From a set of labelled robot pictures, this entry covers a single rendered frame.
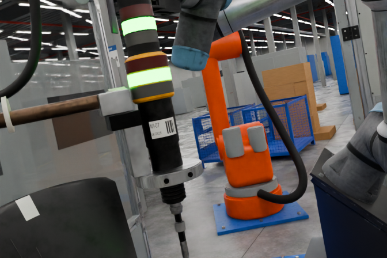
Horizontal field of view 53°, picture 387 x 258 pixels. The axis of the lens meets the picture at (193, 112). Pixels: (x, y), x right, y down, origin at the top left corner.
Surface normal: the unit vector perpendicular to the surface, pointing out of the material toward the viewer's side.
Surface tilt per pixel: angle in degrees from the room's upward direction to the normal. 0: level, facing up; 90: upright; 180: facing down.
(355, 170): 71
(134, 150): 90
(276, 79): 90
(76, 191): 42
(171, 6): 94
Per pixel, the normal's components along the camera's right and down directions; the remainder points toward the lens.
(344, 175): -0.54, -0.33
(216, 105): 0.02, 0.17
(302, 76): -0.48, 0.15
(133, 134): 0.32, 0.00
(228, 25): 0.07, 0.62
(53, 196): 0.24, -0.75
